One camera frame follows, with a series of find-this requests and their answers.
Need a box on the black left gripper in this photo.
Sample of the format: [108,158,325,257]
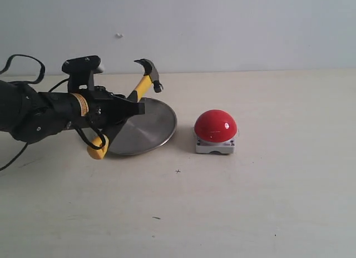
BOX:
[39,86,145,147]

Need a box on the yellow black claw hammer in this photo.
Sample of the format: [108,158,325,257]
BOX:
[87,58,163,160]

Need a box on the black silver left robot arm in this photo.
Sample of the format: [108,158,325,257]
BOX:
[1,78,145,148]

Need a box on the red dome push button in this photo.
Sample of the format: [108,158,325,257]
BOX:
[194,110,239,155]

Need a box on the round stainless steel plate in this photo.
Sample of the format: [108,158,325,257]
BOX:
[108,97,177,156]

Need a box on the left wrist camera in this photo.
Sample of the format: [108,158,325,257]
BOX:
[61,55,104,93]

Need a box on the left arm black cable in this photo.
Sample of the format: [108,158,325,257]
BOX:
[0,54,110,171]

